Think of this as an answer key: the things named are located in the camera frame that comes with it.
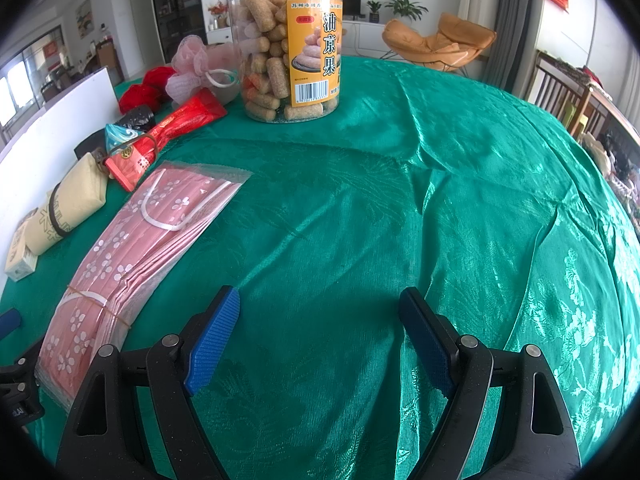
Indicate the grey curtain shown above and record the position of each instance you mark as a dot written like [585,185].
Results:
[515,25]

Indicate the beige cloth bag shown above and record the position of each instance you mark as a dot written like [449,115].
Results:
[75,195]

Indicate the mixed clutter pile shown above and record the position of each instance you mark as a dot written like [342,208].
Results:
[617,170]

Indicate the teal triangular packet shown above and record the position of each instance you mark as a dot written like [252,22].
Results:
[120,137]

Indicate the beige tissue pack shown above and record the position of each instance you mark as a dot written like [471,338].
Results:
[22,260]

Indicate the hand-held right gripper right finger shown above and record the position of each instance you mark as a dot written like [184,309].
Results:
[425,340]

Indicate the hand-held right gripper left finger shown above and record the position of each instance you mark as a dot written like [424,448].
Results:
[210,340]

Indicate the black trash bag roll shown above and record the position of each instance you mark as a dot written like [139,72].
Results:
[137,120]

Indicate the clear plastic snack jar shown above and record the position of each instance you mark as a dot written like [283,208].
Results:
[265,60]

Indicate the green satin tablecloth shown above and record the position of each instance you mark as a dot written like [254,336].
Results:
[375,210]

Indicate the sliding glass door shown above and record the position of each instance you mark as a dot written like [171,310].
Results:
[30,80]

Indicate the large leafy potted plant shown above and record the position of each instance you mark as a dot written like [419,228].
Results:
[407,6]

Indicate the red flower arrangement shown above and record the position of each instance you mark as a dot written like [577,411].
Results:
[217,10]

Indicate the framed wall painting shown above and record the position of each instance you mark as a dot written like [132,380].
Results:
[84,17]

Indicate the white board panel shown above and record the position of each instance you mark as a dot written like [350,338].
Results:
[45,130]

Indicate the dark wooden bench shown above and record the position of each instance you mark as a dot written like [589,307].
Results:
[555,90]

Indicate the orange lounge chair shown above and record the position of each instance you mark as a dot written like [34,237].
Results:
[430,45]

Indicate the pink face mask packet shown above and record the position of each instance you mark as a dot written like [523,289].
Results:
[125,260]

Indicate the dark glass display cabinet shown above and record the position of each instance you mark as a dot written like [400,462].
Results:
[177,10]

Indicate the small potted plant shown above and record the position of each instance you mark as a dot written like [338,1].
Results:
[374,10]

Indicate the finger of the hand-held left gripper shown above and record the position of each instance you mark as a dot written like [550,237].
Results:
[22,362]
[7,324]

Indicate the pink bath loofah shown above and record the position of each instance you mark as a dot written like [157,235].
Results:
[190,60]

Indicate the red banded packet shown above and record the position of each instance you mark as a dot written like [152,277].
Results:
[170,125]

